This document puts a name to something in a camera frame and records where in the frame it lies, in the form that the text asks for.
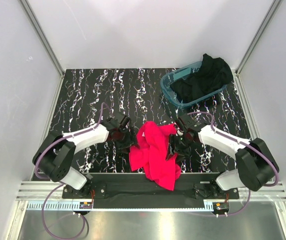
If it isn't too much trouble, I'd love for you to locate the teal transparent plastic bin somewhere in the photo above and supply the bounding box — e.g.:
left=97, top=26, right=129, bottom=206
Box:
left=160, top=60, right=228, bottom=109

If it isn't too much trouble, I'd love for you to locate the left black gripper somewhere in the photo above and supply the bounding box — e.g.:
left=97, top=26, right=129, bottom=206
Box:
left=114, top=126, right=140, bottom=154

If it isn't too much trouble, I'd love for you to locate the right aluminium frame post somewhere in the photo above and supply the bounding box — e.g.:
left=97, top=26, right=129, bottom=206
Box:
left=235, top=0, right=283, bottom=76

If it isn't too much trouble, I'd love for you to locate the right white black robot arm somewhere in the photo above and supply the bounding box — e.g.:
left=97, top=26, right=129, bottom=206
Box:
left=167, top=113, right=280, bottom=199

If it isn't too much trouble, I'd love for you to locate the left aluminium frame post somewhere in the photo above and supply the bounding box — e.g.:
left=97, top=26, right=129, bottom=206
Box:
left=18, top=0, right=65, bottom=77

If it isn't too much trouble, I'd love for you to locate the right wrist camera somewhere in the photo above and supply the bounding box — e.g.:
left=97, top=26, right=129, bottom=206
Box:
left=175, top=114, right=206, bottom=133

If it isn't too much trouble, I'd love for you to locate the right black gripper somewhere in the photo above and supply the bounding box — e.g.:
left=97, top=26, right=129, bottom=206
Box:
left=165, top=133, right=195, bottom=163

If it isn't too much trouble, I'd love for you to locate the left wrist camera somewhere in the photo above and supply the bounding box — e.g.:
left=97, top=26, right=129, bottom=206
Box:
left=108, top=113, right=131, bottom=130

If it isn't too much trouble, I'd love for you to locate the aluminium frame post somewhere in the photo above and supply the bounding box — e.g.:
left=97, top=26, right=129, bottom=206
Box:
left=18, top=0, right=65, bottom=77
left=235, top=0, right=283, bottom=76

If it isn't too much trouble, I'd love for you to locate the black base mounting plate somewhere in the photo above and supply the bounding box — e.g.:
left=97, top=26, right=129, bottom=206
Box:
left=62, top=173, right=240, bottom=211

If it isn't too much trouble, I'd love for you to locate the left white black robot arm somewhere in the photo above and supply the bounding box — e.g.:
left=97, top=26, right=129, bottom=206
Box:
left=32, top=114, right=137, bottom=198

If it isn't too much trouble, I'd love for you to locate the white slotted cable duct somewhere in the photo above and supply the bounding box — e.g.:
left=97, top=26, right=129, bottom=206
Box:
left=27, top=200, right=215, bottom=212

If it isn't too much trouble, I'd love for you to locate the aluminium front rail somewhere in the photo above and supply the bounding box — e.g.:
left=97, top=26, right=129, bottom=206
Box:
left=16, top=180, right=286, bottom=202

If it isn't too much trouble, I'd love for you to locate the pink red t shirt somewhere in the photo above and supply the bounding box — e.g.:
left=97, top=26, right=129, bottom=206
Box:
left=129, top=121, right=181, bottom=191

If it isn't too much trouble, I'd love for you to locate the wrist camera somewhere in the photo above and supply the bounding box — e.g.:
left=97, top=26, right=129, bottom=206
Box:
left=108, top=113, right=131, bottom=130
left=175, top=114, right=206, bottom=133

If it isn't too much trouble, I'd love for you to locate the black t shirt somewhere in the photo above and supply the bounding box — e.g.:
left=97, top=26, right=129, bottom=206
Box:
left=170, top=53, right=233, bottom=103

